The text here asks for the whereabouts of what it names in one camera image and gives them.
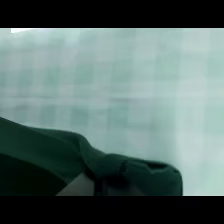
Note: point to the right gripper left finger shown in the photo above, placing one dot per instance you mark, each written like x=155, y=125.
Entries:
x=81, y=186

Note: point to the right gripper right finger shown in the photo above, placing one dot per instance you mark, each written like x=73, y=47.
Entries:
x=123, y=190

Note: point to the dark green garment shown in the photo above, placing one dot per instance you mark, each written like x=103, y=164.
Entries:
x=40, y=156

